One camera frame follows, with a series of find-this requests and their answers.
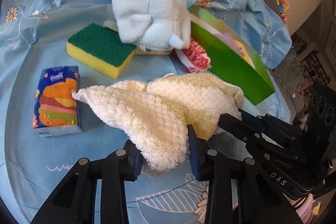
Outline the dark display shelf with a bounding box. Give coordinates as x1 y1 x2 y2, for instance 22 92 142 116
301 50 331 86

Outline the colourful plush toy pile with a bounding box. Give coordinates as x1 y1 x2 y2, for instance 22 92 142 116
276 0 290 24

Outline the blue burger tissue pack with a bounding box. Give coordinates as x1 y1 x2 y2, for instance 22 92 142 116
33 66 82 137

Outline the light blue floral bedsheet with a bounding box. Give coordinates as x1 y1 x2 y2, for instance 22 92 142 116
1 0 291 223

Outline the green yellow sponge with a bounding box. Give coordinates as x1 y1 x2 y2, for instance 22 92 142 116
66 23 135 79

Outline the purple knitted cloth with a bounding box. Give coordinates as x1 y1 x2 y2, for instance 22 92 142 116
214 33 242 55

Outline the red white patterned cloth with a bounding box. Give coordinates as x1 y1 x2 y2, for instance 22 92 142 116
171 38 211 73

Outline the green cardboard box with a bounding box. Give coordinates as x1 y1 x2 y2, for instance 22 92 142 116
190 6 275 105

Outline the yellow fuzzy pouch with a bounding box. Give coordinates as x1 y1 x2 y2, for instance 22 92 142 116
234 40 255 68

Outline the light blue plush toy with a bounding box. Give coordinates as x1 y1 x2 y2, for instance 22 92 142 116
112 0 191 52

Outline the cream fuzzy towel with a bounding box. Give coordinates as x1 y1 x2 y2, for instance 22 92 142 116
72 73 244 174

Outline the grey green fuzzy cloth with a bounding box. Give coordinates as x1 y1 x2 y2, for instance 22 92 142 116
103 20 118 33

